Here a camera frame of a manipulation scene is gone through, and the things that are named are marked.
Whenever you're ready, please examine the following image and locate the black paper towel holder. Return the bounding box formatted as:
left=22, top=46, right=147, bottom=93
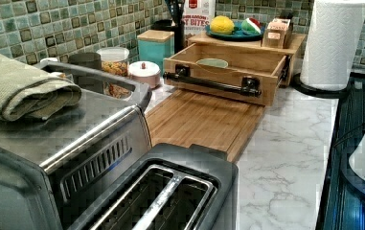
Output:
left=290, top=74, right=352, bottom=99

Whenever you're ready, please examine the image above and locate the toy watermelon slice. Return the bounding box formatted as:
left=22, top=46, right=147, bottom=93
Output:
left=240, top=17, right=262, bottom=35

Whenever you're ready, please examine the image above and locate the clear jar with white lid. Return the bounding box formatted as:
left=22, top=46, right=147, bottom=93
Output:
left=97, top=47, right=129, bottom=77

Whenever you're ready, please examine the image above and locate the dark grey metal cup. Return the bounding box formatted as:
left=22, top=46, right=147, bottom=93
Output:
left=68, top=53, right=102, bottom=70

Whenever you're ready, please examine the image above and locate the silver toaster oven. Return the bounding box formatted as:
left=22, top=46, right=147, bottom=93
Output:
left=0, top=61, right=151, bottom=230

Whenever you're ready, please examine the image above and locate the teal canister with wooden lid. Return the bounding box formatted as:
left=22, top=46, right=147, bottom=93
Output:
left=137, top=30, right=174, bottom=73

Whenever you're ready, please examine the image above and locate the wooden drawer with black handle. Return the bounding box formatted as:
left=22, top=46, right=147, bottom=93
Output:
left=163, top=43, right=288, bottom=105

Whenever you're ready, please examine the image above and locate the black utensil holder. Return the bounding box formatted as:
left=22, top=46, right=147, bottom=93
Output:
left=151, top=19, right=185, bottom=53

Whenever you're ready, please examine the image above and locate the folded beige towel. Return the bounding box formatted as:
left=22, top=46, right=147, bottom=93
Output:
left=0, top=54, right=81, bottom=122

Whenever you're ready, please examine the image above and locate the tea bag box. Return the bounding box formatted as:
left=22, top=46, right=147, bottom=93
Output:
left=262, top=17, right=293, bottom=49

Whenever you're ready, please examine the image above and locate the white paper towel roll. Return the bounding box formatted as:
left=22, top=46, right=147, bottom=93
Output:
left=300, top=0, right=365, bottom=91

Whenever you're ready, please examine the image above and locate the yellow toy lemon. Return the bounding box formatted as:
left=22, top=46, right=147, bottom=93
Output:
left=210, top=15, right=235, bottom=35

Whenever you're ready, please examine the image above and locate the snack bites box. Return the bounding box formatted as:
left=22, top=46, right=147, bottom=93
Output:
left=183, top=0, right=216, bottom=35

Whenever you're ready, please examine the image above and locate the blue plate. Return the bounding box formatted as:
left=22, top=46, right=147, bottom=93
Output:
left=205, top=21, right=263, bottom=41

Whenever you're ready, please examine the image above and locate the small green bowl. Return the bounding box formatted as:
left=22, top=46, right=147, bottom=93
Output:
left=196, top=58, right=228, bottom=68

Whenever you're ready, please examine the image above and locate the bamboo cutting board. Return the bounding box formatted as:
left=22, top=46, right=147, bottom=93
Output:
left=146, top=90, right=265, bottom=162

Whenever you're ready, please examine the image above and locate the black two-slot toaster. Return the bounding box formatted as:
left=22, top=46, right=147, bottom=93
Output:
left=67, top=144, right=239, bottom=230

